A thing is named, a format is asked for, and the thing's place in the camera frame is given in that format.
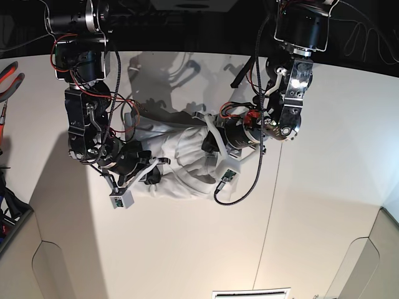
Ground white vent grille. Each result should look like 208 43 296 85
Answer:
211 287 291 299

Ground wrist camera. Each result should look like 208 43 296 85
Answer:
215 157 241 183
110 189 134 209

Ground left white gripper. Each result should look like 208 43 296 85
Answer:
192 112 266 168

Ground white t-shirt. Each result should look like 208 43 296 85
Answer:
123 112 241 203

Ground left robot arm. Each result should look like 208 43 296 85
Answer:
201 1 338 158

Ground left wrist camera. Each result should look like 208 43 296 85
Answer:
215 157 241 183

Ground white cable loops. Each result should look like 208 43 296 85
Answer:
336 12 399 72

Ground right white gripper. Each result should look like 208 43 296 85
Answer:
99 155 170 193

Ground grey bin with clutter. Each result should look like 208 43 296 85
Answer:
1 167 34 255

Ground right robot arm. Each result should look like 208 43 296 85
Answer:
44 1 170 195

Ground grey overhead box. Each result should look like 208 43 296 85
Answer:
150 0 237 12

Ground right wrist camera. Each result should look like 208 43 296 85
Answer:
110 189 134 209

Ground orange grey pliers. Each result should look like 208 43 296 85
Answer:
0 62 25 104

